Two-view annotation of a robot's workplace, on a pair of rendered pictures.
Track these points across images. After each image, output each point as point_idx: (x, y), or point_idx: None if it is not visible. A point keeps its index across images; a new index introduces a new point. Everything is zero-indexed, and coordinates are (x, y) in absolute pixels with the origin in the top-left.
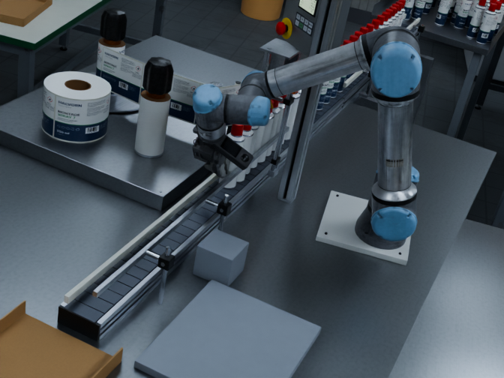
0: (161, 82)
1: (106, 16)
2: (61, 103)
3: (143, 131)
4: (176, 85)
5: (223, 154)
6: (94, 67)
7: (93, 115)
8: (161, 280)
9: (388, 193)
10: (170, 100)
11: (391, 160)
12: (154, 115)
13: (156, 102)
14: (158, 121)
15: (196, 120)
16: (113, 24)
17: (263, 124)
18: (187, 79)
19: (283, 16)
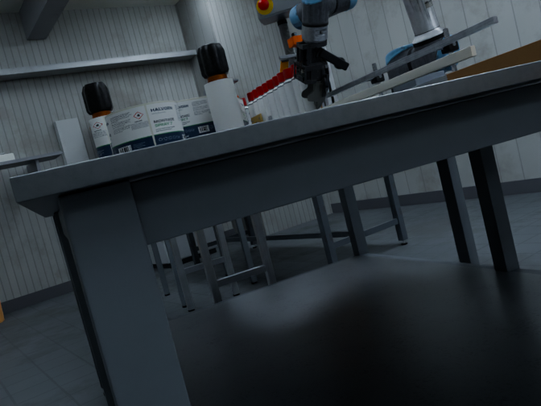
0: (225, 57)
1: (92, 86)
2: (154, 109)
3: (230, 113)
4: (196, 109)
5: (330, 59)
6: None
7: (180, 121)
8: (455, 68)
9: (435, 30)
10: (196, 126)
11: (427, 1)
12: (233, 93)
13: (229, 78)
14: (237, 98)
15: (311, 22)
16: (103, 91)
17: (357, 0)
18: (202, 97)
19: (256, 0)
